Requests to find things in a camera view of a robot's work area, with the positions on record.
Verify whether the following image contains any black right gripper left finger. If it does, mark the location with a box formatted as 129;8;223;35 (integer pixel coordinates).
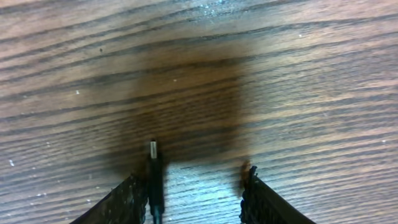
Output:
71;175;148;224

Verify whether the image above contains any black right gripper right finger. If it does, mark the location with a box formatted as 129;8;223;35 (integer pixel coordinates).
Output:
239;166;315;224

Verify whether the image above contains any black charging cable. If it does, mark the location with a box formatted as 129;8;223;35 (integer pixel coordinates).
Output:
146;139;165;224

